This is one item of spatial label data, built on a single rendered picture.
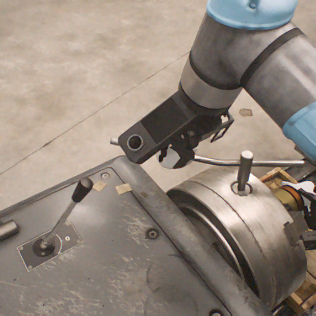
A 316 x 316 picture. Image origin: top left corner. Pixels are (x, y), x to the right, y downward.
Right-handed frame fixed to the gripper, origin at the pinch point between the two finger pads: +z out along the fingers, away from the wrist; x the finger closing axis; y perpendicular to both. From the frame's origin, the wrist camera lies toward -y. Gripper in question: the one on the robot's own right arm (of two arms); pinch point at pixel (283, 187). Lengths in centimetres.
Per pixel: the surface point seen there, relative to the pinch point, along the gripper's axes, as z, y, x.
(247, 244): -11.4, -25.9, 13.3
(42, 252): 3, -56, 17
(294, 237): -14.0, -16.0, 10.5
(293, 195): -4.4, -2.5, 3.1
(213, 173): 4.7, -20.2, 12.9
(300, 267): -18.0, -16.9, 6.2
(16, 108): 218, -25, -109
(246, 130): 101, 108, -108
